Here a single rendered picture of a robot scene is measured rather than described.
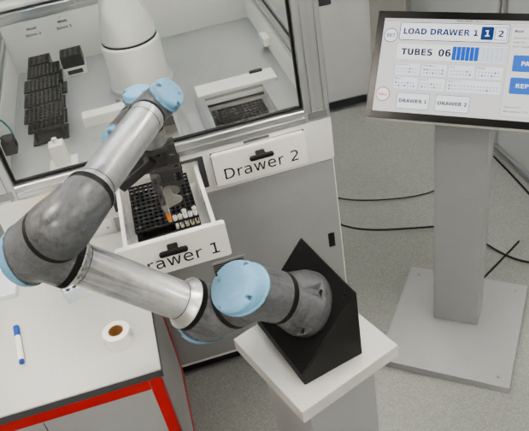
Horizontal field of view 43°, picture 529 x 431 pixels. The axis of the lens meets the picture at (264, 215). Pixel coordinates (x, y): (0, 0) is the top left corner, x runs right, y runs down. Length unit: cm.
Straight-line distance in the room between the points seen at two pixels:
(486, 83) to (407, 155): 162
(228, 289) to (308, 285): 18
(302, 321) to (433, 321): 123
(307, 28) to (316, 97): 21
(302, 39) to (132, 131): 73
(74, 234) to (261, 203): 104
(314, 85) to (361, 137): 174
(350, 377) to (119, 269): 57
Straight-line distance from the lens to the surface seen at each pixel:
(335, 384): 156
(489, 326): 264
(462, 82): 199
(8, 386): 181
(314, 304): 147
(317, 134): 209
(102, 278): 135
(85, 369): 175
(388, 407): 245
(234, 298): 138
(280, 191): 216
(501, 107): 196
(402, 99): 201
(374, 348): 162
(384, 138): 370
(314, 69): 199
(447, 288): 253
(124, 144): 134
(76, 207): 122
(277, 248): 230
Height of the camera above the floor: 200
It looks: 38 degrees down
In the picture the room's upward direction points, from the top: 11 degrees counter-clockwise
